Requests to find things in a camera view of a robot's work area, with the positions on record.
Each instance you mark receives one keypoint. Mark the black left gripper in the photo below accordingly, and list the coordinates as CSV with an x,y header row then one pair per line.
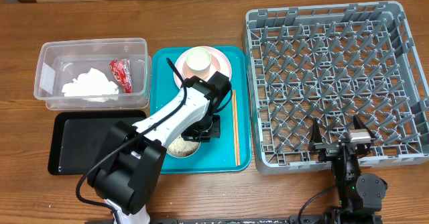
x,y
216,130

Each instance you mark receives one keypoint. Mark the teal plastic serving tray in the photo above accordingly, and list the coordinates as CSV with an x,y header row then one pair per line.
x,y
217,155

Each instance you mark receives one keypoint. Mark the grey plastic dish rack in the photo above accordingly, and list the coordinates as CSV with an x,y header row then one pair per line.
x,y
330,63

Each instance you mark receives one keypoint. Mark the wooden chopstick right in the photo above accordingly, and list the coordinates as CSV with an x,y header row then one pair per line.
x,y
237,126

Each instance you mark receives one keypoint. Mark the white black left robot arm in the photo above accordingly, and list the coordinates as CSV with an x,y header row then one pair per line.
x,y
129,162

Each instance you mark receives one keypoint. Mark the clear plastic waste bin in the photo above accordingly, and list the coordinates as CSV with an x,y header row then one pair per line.
x,y
63,63

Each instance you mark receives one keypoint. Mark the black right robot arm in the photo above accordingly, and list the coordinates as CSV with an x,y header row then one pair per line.
x,y
360,195

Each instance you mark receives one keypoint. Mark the red snack wrapper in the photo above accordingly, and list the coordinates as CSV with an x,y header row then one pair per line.
x,y
121,70

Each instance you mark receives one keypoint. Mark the grey bowl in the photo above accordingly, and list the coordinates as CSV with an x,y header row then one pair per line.
x,y
182,150

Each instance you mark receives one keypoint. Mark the pale green cup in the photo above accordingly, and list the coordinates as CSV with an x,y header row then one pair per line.
x,y
198,60

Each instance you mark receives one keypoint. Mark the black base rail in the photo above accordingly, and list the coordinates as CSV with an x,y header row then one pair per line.
x,y
293,219

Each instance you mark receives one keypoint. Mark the white napkin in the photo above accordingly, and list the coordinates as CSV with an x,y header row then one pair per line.
x,y
93,83

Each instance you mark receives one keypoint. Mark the black flat tray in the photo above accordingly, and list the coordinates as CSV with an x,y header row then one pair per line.
x,y
78,136

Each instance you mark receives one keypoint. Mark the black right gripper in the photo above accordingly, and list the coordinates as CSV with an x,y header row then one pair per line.
x,y
328,149

